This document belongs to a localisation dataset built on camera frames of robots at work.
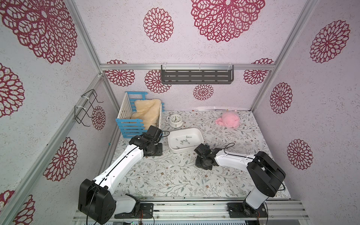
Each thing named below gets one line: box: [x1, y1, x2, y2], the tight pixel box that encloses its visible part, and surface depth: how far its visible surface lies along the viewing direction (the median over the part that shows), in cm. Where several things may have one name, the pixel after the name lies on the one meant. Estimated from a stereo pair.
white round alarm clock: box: [166, 113, 184, 128], surface depth 112 cm
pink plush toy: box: [215, 111, 240, 129], surface depth 108 cm
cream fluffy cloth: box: [130, 98, 162, 130], surface depth 112 cm
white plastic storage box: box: [167, 127, 204, 151], surface depth 105 cm
